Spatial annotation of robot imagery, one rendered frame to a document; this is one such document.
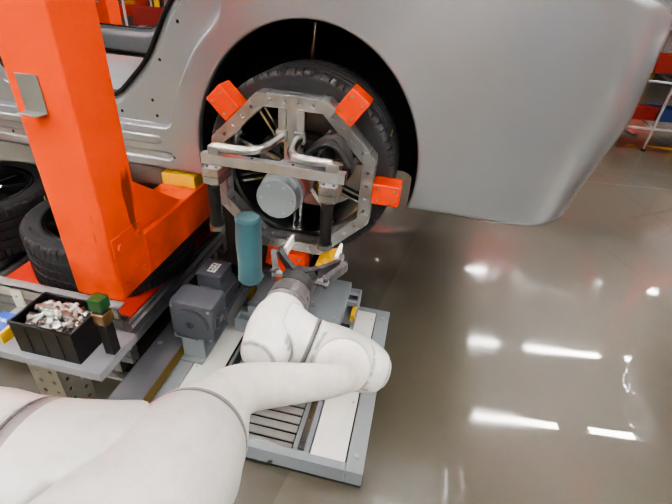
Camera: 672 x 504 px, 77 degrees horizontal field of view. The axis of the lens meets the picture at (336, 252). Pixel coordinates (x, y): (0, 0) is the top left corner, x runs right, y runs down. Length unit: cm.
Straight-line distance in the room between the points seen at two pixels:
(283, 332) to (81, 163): 73
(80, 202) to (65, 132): 20
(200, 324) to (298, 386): 106
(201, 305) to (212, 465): 129
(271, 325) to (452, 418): 118
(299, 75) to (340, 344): 89
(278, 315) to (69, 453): 56
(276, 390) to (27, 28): 98
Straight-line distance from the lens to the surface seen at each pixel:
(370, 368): 82
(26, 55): 127
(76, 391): 169
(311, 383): 62
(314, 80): 140
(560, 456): 193
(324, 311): 183
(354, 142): 133
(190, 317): 163
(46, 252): 190
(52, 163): 135
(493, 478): 176
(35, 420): 35
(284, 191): 128
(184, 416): 35
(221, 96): 142
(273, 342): 79
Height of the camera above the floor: 143
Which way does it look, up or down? 33 degrees down
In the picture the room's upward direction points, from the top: 5 degrees clockwise
